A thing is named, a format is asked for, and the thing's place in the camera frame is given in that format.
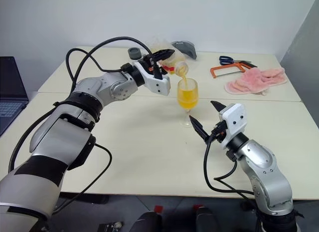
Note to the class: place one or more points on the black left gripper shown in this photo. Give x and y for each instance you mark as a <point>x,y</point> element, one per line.
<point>148,63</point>

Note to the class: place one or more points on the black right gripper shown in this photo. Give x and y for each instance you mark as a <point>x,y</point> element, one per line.
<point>218,132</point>

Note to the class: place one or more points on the clear bottle with yellow drink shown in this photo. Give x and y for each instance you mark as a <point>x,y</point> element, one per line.
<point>180,67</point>

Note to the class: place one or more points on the clear wine glass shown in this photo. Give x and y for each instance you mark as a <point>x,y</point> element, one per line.
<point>187,97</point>

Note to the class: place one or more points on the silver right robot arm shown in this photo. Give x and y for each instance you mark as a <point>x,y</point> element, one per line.
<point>264,162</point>

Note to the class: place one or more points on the gray curved visor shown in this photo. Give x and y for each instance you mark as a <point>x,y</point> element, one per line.
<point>188,48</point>

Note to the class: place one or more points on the black round cylinder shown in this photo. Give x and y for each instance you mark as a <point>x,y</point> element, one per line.
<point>134,53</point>

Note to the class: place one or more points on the orange hacksaw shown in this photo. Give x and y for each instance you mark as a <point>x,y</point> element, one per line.
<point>212,71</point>

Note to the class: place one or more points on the pink fluffy cloth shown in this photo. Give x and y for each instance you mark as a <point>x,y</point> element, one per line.
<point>254,79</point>

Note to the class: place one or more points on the dark rounded shape red tag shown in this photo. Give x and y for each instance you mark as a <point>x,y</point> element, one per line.
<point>205,220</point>
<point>149,222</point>

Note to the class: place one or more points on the small black device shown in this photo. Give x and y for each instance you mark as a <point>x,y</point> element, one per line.
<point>109,226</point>

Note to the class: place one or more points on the dark laptop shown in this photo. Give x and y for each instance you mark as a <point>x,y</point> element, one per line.
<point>11,92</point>

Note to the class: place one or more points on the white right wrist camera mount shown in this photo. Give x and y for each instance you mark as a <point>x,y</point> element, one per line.
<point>235,122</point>

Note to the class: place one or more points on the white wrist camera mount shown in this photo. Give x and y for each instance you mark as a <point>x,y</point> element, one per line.
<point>159,86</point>
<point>235,122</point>

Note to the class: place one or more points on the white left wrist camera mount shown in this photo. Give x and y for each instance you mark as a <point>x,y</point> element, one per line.
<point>159,86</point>

